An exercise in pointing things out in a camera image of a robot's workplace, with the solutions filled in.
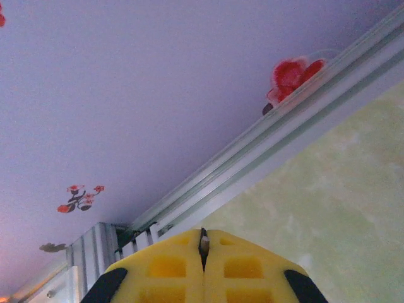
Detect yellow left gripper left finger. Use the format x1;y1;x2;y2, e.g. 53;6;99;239
80;229;205;303

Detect aluminium side rail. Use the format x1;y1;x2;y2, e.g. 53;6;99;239
128;4;404;241

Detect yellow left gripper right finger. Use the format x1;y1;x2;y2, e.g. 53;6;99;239
204;229;329;303

